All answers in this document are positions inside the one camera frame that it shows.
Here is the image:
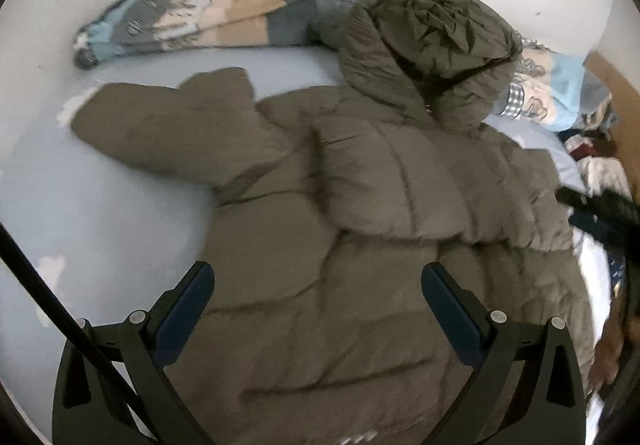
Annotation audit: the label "olive green puffer jacket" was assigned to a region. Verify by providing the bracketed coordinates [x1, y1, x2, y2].
[70, 0, 594, 444]

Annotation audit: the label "striped white red clothes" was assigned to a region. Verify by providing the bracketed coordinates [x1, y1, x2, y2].
[558, 128, 632, 199]

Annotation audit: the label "person's right hand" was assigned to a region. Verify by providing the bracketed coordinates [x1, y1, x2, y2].
[588, 295, 639, 392]

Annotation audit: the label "light blue cloud bedsheet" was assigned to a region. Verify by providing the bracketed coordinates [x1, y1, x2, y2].
[1, 47, 610, 439]

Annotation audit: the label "wooden headboard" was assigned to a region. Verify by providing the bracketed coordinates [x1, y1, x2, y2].
[585, 52, 640, 202]

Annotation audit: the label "patterned blue beige quilt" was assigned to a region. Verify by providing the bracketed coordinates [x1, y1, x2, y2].
[74, 0, 617, 133]

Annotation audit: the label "black cable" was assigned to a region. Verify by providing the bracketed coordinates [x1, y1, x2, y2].
[0, 222, 151, 445]

